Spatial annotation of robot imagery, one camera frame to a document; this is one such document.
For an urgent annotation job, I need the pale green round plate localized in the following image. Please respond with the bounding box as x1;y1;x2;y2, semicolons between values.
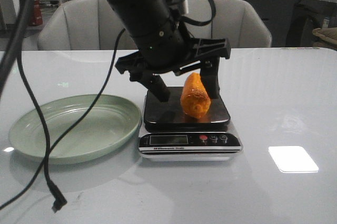
8;94;142;164

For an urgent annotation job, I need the beige cushion at right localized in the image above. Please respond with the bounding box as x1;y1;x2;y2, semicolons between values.
312;27;337;51

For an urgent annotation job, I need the red bin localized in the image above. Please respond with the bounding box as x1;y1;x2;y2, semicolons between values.
29;0;43;26

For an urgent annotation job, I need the left grey upholstered chair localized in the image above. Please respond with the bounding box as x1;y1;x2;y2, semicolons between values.
37;0;124;51

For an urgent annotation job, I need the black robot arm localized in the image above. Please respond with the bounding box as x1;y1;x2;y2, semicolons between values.
107;0;231;102

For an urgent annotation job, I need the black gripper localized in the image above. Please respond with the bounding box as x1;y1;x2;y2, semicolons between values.
115;25;231;102

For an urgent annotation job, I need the black cable with plug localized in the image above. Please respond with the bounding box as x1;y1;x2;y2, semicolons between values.
0;0;126;213

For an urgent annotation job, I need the orange corn cob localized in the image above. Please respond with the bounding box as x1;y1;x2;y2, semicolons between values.
180;72;211;119

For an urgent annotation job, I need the black silver kitchen scale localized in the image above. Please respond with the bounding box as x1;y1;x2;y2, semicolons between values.
138;86;243;161

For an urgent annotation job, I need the grey upholstered chair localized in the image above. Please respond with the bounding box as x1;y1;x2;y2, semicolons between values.
37;0;124;51
186;0;272;48

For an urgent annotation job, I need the dark appliance at right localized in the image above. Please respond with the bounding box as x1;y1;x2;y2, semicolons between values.
285;0;336;47

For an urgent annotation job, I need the right grey upholstered chair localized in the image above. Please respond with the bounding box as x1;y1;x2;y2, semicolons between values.
186;0;272;48

